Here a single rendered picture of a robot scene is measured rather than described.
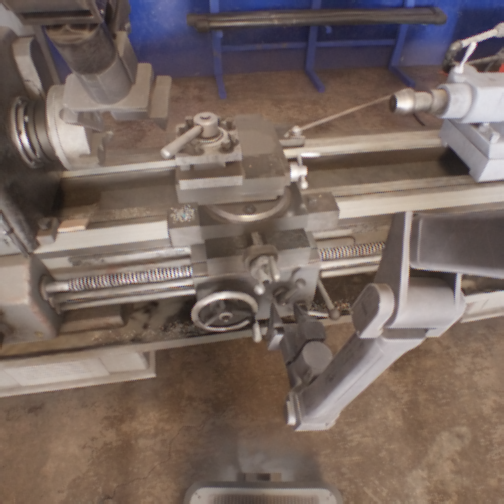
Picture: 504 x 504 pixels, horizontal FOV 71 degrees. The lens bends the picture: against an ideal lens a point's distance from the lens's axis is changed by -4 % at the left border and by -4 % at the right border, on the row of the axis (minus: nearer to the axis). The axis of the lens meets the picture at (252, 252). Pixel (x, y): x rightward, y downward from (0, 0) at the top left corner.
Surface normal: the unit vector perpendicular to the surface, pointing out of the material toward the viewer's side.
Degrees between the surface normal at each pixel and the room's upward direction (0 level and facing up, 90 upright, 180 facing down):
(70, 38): 30
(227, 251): 0
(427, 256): 72
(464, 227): 77
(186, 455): 0
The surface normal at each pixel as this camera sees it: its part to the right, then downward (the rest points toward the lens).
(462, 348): 0.00, -0.66
